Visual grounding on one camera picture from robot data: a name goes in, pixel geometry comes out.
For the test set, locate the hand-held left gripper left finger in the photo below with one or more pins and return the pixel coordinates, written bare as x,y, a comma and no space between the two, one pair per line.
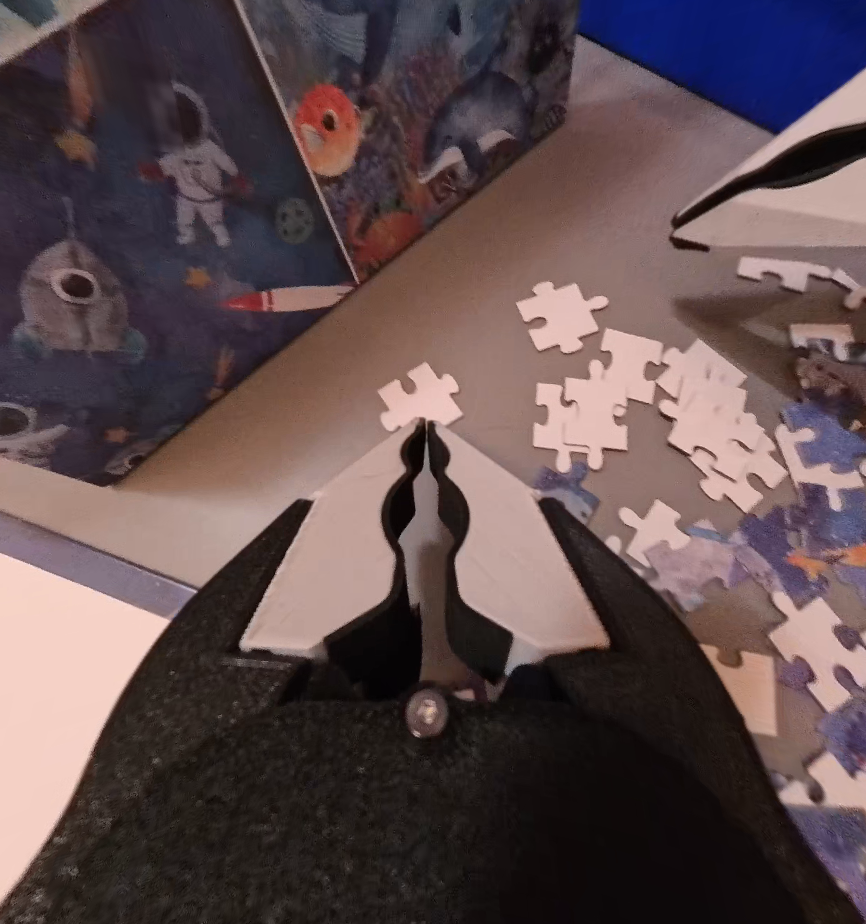
317,570

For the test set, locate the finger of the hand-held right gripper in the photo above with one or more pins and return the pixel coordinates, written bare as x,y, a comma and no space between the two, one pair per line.
823,123
823,216

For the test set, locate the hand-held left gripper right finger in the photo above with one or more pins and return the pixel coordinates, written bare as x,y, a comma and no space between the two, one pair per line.
534,570

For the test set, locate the pile of puzzle pieces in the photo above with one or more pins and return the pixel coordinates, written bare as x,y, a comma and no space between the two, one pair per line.
591,415

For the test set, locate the white puzzle piece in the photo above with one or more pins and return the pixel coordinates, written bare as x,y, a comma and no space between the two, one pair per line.
418,397

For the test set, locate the blue plastic bin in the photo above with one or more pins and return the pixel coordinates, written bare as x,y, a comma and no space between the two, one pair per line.
693,58

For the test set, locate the white puzzle tray blue rim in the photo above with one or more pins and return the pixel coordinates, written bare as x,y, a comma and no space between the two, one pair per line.
43,686

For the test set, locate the space and ocean print box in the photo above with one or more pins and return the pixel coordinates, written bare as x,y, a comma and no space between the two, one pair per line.
151,289

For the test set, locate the forest flower picture box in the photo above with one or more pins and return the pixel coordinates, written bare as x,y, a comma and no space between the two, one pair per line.
14,21

